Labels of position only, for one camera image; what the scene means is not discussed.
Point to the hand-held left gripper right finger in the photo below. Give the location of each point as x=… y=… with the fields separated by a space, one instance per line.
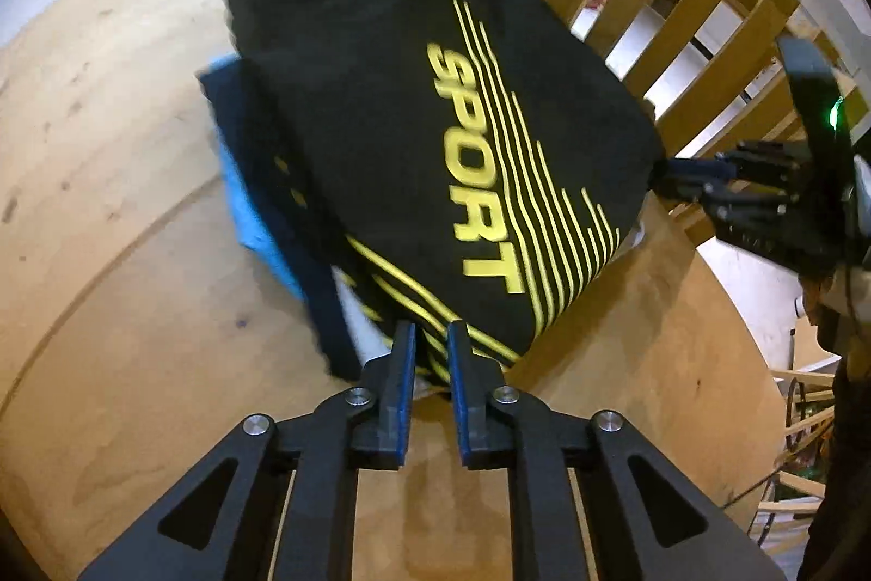
x=459 y=397

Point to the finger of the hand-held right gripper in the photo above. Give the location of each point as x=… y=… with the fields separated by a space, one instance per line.
x=748 y=210
x=701 y=170

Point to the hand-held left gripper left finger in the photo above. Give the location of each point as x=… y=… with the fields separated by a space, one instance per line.
x=407 y=390

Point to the black shirt with yellow stripes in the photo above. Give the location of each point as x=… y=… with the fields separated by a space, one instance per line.
x=408 y=111

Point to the wooden chair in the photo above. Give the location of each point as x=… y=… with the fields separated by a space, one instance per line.
x=796 y=377

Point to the folded light blue garment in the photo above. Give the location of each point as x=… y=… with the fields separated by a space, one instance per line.
x=252 y=213

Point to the folded navy garment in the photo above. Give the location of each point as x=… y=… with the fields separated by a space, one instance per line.
x=245 y=132

